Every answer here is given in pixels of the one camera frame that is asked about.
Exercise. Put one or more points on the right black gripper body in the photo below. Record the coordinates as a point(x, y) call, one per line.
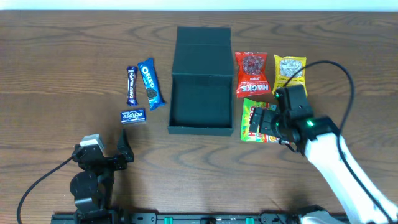
point(267, 121)

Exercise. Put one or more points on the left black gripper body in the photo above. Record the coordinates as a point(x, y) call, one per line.
point(109, 162)

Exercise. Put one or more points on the Haribo gummy bag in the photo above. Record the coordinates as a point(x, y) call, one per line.
point(248, 110)

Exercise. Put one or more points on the red Hacks candy bag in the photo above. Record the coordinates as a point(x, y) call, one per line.
point(251, 76)

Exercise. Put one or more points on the yellow Hacks candy bag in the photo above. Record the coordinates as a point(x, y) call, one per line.
point(285, 68)

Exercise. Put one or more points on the blue Oreo cookie pack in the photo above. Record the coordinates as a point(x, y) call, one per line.
point(149, 76)

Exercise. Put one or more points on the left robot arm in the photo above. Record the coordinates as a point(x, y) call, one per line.
point(92, 188)

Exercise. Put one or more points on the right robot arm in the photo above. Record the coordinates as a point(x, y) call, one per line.
point(294, 125)

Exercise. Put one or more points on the blue Eclipse mints box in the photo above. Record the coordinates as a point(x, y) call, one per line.
point(133, 116)

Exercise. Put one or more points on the dark green open box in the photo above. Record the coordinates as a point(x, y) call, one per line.
point(202, 82)

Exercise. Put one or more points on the purple Dairy Milk bar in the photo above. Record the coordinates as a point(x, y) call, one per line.
point(131, 85)

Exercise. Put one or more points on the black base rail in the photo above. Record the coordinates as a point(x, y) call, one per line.
point(152, 218)

